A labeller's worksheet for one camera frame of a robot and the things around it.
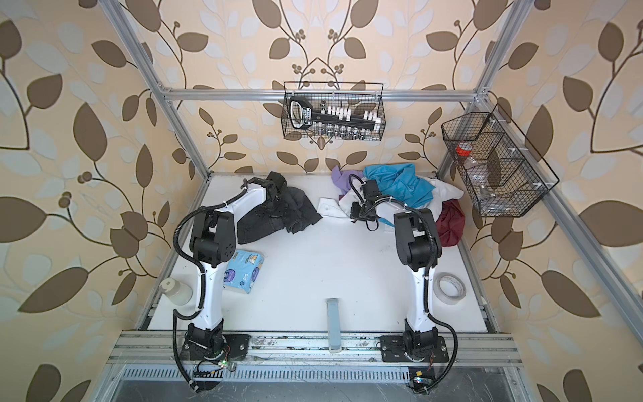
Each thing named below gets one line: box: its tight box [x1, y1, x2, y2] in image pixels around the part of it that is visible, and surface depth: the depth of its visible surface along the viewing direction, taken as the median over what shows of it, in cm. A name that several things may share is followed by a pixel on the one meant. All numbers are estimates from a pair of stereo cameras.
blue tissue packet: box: [222, 249, 265, 294], surface depth 87 cm
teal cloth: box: [363, 163, 436, 207], surface depth 104 cm
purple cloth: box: [330, 164, 365, 194], surface depth 121 cm
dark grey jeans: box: [236, 185, 323, 245], surface depth 100 cm
